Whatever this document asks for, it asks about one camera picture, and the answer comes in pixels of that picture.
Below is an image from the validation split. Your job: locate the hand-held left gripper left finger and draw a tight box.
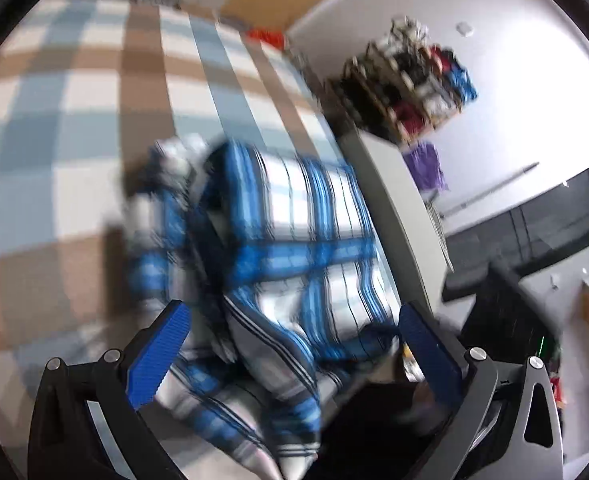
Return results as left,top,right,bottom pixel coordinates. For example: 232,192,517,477
27,300,192,480

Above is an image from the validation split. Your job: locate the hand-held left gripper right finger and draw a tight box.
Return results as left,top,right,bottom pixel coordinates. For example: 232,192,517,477
398,301,565,480

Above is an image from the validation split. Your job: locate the blue plaid shirt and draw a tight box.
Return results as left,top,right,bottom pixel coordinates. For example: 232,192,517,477
124,132,410,480

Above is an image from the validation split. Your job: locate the wooden shelf with clothes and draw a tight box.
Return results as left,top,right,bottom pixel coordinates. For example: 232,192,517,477
344,15,477,143

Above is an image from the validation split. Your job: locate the dark cloth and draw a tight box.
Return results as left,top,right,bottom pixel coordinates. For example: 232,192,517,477
319,380,455,480

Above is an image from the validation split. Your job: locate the black chair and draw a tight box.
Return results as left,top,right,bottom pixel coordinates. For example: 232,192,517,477
461,259,562,363

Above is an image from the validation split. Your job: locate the metal rod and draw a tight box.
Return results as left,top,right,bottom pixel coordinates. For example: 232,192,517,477
439,162,540,217

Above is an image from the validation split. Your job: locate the purple cloth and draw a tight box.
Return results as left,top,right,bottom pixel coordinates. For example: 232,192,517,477
403,141,449,193

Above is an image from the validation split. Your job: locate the wooden shoe rack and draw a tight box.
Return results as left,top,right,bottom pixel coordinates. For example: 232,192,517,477
341,42,462,148

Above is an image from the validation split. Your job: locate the orange plastic bag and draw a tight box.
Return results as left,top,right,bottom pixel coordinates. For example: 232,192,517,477
247,29,285,50

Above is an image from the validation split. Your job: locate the dark wall cabinet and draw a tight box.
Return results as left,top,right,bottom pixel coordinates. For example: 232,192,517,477
444,165,589,303

